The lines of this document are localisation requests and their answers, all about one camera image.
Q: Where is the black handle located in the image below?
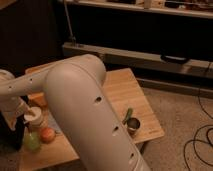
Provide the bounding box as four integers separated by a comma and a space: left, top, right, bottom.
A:
160, 55, 190, 64

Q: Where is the background shelf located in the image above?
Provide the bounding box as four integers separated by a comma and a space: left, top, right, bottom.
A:
58, 0, 213, 19

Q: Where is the small metal cup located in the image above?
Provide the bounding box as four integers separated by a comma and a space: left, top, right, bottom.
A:
127, 118, 140, 135

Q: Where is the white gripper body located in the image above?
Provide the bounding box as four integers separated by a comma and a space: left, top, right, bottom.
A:
0, 98, 31, 131

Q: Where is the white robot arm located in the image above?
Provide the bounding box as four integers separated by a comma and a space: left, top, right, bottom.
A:
0, 54, 151, 171

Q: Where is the white round container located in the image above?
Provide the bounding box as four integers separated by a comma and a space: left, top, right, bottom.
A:
24, 107, 44, 131

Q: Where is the grey metal pole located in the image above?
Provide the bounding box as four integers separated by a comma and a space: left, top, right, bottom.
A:
63, 0, 76, 45

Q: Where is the green pear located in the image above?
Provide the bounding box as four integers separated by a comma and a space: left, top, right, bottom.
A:
23, 132, 41, 152

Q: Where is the black floor cable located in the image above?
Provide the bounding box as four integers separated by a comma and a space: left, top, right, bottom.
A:
183, 61, 213, 171

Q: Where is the long metal rail case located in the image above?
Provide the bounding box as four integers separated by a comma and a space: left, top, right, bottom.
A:
62, 42, 213, 79

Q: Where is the wooden table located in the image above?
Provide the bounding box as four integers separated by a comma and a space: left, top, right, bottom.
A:
19, 68, 165, 171

